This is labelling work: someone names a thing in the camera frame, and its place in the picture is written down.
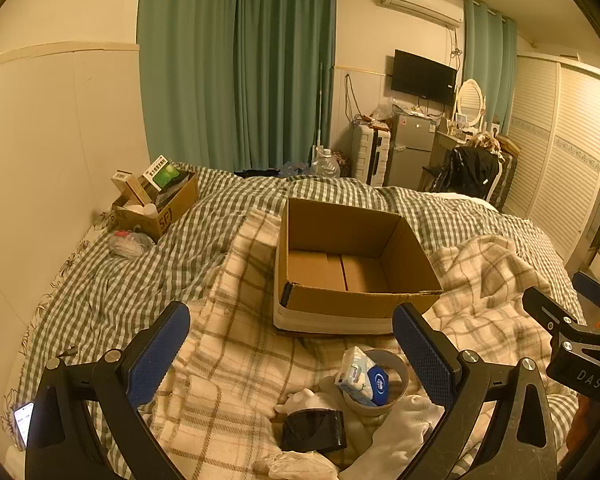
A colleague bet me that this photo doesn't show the large clear water bottle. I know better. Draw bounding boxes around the large clear water bottle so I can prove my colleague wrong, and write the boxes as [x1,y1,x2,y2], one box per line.
[311,146,342,178]

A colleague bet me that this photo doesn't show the small printed cardboard box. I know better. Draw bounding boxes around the small printed cardboard box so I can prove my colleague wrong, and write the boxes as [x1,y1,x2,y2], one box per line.
[111,170,201,241]

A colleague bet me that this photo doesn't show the hanging wall cables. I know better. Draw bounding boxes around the hanging wall cables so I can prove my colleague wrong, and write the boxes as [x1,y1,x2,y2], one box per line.
[344,74,362,122]

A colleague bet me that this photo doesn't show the white ribbed suitcase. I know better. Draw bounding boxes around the white ribbed suitcase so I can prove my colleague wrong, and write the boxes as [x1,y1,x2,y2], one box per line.
[351,124,393,187]

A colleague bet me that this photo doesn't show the white oval mirror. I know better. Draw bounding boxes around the white oval mirror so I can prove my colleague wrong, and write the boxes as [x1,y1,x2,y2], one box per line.
[454,79,486,128]

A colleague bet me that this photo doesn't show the white cloth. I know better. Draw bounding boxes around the white cloth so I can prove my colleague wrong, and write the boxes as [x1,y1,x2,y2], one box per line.
[267,451,341,480]

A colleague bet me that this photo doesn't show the beige plaid blanket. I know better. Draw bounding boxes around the beige plaid blanket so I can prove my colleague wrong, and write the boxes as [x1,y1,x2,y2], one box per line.
[145,207,588,480]

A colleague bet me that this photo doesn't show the green white medicine box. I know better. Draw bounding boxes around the green white medicine box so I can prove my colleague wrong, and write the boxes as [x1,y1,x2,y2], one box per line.
[141,155,173,192]

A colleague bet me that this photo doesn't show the clear plastic bag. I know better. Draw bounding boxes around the clear plastic bag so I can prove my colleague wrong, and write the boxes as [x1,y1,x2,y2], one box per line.
[109,229,157,260]

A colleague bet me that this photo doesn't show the large cardboard box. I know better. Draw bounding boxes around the large cardboard box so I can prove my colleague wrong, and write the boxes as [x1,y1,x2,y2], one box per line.
[272,197,443,336]

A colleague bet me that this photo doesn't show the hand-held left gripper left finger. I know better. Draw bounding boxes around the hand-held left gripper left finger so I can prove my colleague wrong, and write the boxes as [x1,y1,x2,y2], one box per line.
[25,301,191,480]

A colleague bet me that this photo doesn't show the dark floral bag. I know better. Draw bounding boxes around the dark floral bag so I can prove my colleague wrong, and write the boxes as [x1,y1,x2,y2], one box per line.
[330,150,354,177]

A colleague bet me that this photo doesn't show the black glossy case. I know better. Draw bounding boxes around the black glossy case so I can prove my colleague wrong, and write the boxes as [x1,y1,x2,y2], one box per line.
[280,409,348,453]

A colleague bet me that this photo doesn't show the white air conditioner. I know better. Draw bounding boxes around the white air conditioner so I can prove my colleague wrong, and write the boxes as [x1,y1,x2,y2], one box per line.
[378,0,462,28]

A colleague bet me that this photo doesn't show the white louvred wardrobe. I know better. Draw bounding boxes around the white louvred wardrobe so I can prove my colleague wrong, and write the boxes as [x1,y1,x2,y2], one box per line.
[500,52,600,261]

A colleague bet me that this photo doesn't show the black wall television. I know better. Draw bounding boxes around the black wall television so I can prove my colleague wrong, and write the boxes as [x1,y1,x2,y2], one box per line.
[391,50,457,106]

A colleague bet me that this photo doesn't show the black jacket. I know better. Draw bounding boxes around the black jacket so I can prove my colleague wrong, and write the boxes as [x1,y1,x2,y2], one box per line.
[432,145,501,195]

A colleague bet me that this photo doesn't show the smartphone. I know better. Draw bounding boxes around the smartphone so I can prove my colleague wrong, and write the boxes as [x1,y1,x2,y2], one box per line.
[12,401,35,450]

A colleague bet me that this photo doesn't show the white dressing table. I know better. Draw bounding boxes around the white dressing table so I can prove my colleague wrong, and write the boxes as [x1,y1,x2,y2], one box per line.
[420,130,478,183]

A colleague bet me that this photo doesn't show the silver small fridge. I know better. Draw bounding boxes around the silver small fridge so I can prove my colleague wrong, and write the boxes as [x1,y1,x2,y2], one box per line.
[385,110,438,188]

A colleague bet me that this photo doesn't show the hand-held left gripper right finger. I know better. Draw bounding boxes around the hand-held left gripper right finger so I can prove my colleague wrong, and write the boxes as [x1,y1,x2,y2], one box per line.
[392,302,561,480]

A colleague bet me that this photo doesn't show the white sock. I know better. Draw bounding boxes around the white sock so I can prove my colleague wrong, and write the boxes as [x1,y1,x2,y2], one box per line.
[340,395,446,480]

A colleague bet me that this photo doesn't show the brown suitcase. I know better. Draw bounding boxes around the brown suitcase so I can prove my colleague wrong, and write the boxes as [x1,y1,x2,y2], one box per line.
[490,135,522,211]

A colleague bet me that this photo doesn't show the floral patterned cloth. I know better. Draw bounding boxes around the floral patterned cloth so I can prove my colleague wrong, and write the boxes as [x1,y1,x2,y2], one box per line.
[472,131,502,155]

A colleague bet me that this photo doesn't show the beige tape roll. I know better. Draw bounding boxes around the beige tape roll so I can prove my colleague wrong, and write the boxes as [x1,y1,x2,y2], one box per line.
[340,349,410,413]

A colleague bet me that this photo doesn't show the white pole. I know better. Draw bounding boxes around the white pole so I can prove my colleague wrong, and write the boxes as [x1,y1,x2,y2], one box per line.
[315,62,327,150]

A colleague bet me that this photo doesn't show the beige slim carton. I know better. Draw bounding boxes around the beige slim carton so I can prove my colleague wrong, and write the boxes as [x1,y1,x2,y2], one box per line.
[111,170,156,207]

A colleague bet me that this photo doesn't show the white chair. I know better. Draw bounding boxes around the white chair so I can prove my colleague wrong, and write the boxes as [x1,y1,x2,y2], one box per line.
[486,157,504,203]

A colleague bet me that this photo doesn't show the blue white tissue packet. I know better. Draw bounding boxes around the blue white tissue packet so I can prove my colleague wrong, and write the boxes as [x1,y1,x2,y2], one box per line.
[335,346,392,407]

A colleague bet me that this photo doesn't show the narrow green curtain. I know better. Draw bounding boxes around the narrow green curtain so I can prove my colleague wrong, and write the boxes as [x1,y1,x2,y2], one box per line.
[462,0,518,133]

